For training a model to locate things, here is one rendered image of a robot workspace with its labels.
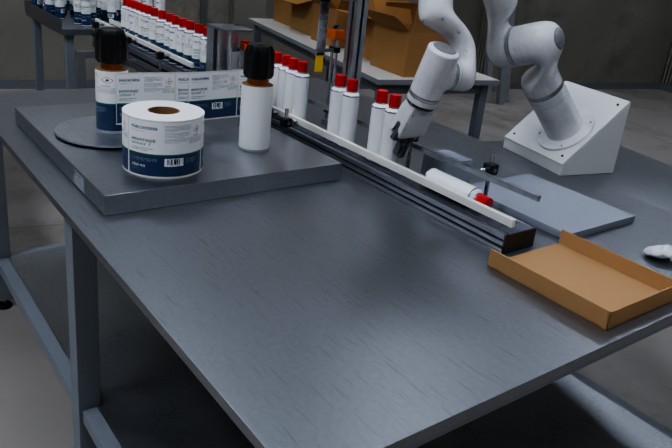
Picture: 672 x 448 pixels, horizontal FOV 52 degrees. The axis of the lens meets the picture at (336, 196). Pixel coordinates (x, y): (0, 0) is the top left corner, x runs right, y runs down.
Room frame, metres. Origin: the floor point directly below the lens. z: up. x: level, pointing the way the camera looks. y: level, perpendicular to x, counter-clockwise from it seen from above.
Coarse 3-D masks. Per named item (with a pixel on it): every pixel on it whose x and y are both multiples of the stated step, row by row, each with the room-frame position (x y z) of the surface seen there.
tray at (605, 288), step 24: (576, 240) 1.51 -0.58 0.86; (504, 264) 1.35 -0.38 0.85; (528, 264) 1.40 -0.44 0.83; (552, 264) 1.42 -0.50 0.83; (576, 264) 1.43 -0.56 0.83; (600, 264) 1.44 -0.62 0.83; (624, 264) 1.41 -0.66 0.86; (552, 288) 1.25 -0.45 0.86; (576, 288) 1.31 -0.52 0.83; (600, 288) 1.32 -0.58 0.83; (624, 288) 1.33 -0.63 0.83; (648, 288) 1.35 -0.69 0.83; (576, 312) 1.20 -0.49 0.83; (600, 312) 1.17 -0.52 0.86; (624, 312) 1.18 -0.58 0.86
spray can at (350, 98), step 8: (352, 80) 1.99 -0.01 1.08; (352, 88) 1.99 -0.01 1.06; (344, 96) 1.99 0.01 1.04; (352, 96) 1.98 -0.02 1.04; (344, 104) 1.99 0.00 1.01; (352, 104) 1.99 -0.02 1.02; (344, 112) 1.99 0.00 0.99; (352, 112) 1.99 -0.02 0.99; (344, 120) 1.99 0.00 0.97; (352, 120) 1.99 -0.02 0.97; (344, 128) 1.99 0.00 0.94; (352, 128) 1.99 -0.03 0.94; (344, 136) 1.99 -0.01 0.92; (352, 136) 1.99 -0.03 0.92
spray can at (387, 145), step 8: (392, 96) 1.85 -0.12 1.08; (400, 96) 1.85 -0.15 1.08; (392, 104) 1.85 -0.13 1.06; (400, 104) 1.86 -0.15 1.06; (384, 112) 1.86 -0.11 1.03; (392, 112) 1.84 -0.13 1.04; (384, 120) 1.85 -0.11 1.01; (392, 120) 1.84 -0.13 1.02; (384, 128) 1.85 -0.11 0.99; (384, 136) 1.85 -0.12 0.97; (384, 144) 1.84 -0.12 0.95; (392, 144) 1.84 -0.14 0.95; (384, 152) 1.84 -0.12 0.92; (392, 152) 1.84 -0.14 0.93; (392, 160) 1.84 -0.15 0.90
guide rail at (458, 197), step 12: (276, 108) 2.24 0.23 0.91; (300, 120) 2.13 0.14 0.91; (324, 132) 2.03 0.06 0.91; (348, 144) 1.93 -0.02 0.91; (372, 156) 1.85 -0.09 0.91; (396, 168) 1.77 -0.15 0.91; (420, 180) 1.69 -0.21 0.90; (432, 180) 1.67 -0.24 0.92; (444, 192) 1.62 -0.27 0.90; (456, 192) 1.60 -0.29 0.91; (468, 204) 1.56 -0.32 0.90; (480, 204) 1.53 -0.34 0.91; (492, 216) 1.50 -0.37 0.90; (504, 216) 1.47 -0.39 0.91
